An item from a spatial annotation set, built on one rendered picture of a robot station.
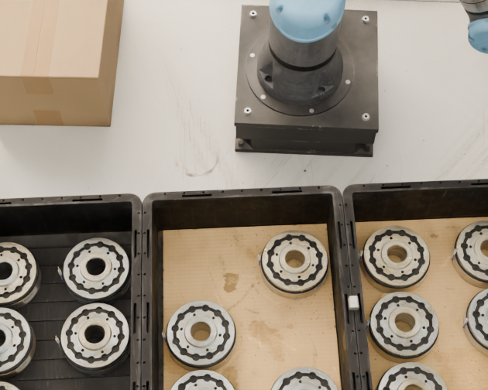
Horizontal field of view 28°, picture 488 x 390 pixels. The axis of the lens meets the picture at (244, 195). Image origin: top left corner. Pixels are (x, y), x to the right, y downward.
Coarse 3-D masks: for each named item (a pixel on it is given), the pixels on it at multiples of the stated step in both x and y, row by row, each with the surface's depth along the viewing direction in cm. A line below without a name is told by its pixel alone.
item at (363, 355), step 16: (352, 192) 146; (368, 192) 146; (384, 192) 146; (400, 192) 146; (352, 208) 145; (352, 224) 143; (352, 240) 144; (352, 256) 141; (352, 272) 140; (352, 288) 139; (368, 352) 134; (368, 368) 133; (368, 384) 134
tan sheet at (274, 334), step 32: (320, 224) 155; (192, 256) 152; (224, 256) 152; (256, 256) 152; (192, 288) 150; (224, 288) 150; (256, 288) 150; (320, 288) 150; (256, 320) 147; (288, 320) 147; (320, 320) 147; (256, 352) 145; (288, 352) 145; (320, 352) 145; (256, 384) 143
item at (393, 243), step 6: (396, 240) 149; (384, 246) 149; (390, 246) 149; (396, 246) 149; (402, 246) 149; (408, 246) 149; (384, 252) 148; (408, 252) 148; (384, 258) 148; (408, 258) 148; (390, 264) 147; (396, 264) 147; (402, 264) 147; (408, 264) 147
